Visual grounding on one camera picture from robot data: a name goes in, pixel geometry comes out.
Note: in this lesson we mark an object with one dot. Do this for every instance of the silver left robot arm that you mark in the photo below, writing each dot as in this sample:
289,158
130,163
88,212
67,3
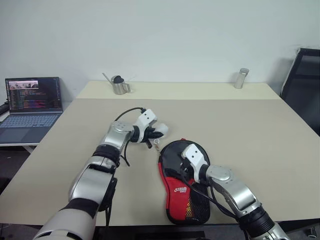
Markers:
87,180

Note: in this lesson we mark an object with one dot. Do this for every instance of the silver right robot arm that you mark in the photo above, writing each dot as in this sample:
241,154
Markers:
240,192

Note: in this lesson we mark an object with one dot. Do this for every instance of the black and red paddle case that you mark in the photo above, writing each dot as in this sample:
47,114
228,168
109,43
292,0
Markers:
178,197

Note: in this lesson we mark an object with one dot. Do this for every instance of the stainless steel pitcher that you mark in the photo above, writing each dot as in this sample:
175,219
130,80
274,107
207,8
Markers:
120,87

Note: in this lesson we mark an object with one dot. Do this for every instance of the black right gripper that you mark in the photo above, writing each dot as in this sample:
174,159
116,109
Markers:
186,171

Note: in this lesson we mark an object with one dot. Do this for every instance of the stainless steel cylinder shaker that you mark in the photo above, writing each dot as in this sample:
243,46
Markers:
240,78

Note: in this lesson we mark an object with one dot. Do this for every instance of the black mesh office chair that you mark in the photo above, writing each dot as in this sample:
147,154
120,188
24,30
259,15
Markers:
305,87

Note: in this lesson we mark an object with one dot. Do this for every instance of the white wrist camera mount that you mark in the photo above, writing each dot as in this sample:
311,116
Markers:
193,155
147,117

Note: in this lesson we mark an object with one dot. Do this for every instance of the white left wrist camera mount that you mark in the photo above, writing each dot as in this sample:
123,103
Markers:
147,117

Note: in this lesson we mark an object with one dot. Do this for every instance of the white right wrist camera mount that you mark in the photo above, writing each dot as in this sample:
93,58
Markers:
193,155

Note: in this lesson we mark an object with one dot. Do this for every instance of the open grey laptop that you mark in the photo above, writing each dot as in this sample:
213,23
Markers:
32,105

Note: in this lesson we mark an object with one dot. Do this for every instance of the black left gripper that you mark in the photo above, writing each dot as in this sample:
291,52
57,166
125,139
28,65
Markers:
147,137

